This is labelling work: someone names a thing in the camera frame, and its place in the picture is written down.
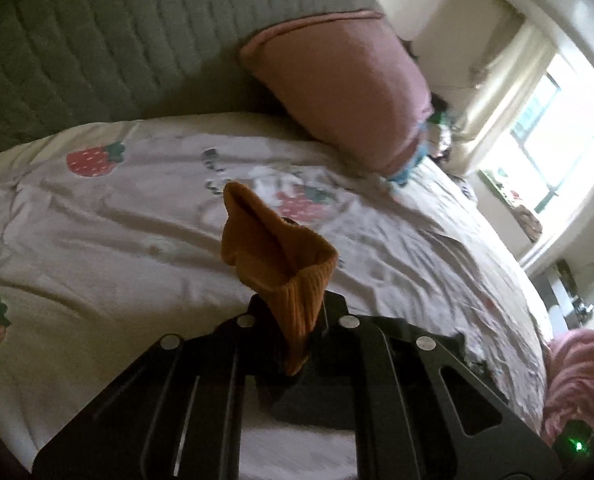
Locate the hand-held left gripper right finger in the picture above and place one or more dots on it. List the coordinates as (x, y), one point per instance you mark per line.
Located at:
(336, 321)

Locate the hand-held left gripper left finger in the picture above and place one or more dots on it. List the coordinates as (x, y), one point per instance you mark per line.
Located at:
(254, 321)

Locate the orange ribbed sock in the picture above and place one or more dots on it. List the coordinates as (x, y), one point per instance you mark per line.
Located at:
(289, 300)

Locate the pile of mixed clothes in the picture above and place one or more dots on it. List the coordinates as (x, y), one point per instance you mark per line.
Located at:
(442, 142)

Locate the pink blanket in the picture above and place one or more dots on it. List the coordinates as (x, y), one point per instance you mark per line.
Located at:
(579, 380)

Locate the white bedside cabinet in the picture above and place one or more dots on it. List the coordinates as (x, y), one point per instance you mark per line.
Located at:
(572, 295)

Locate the strawberry print bed sheet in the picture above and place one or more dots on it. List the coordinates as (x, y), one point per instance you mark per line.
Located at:
(127, 240)

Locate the blue striped cloth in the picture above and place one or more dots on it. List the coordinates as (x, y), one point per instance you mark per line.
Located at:
(406, 167)

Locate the windowsill clutter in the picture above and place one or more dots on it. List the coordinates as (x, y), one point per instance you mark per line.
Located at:
(519, 210)

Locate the green folded cloth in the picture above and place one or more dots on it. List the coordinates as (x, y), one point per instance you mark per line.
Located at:
(439, 117)

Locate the pink pillow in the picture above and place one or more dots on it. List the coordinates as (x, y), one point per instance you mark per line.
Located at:
(347, 90)

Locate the window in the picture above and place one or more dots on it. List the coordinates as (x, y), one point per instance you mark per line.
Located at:
(557, 150)

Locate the cream curtain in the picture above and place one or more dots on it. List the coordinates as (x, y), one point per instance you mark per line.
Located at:
(507, 80)

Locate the grey quilted headboard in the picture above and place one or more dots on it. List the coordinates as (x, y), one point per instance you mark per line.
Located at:
(102, 35)

